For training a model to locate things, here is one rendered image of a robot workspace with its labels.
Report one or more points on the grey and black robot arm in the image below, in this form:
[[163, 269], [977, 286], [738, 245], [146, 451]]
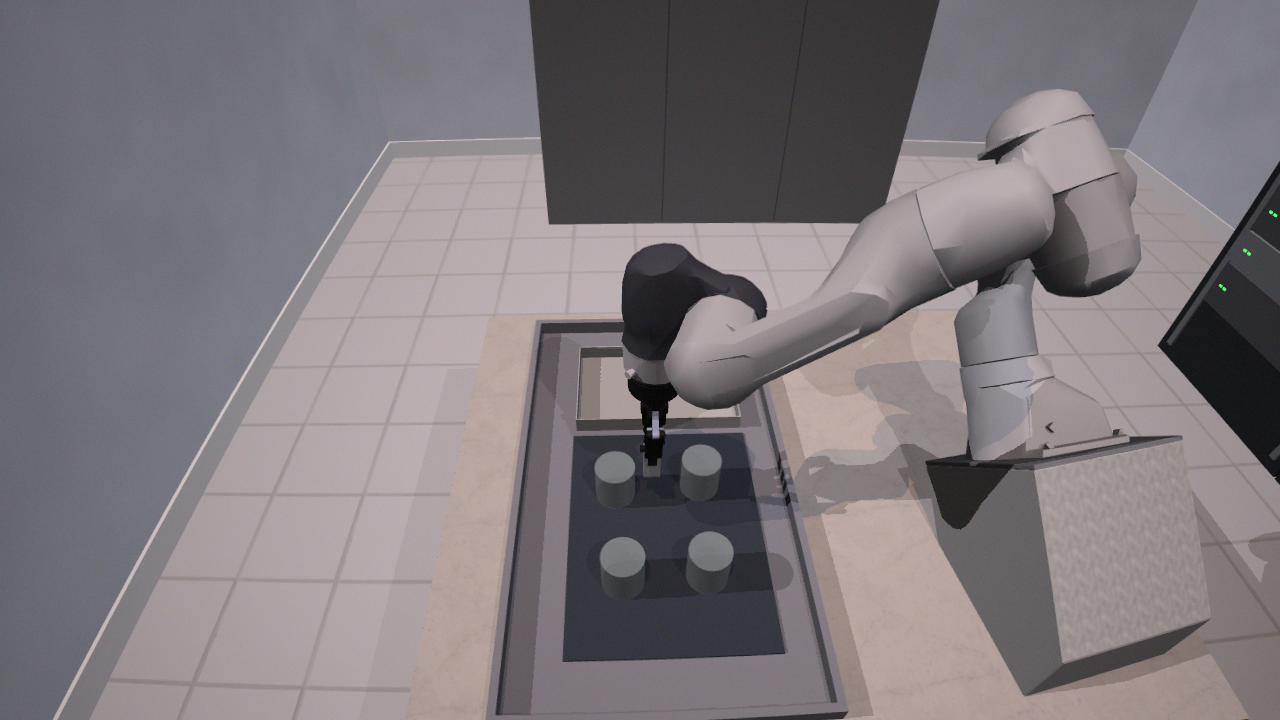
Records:
[[692, 326]]

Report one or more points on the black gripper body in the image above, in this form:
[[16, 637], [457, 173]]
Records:
[[654, 396]]

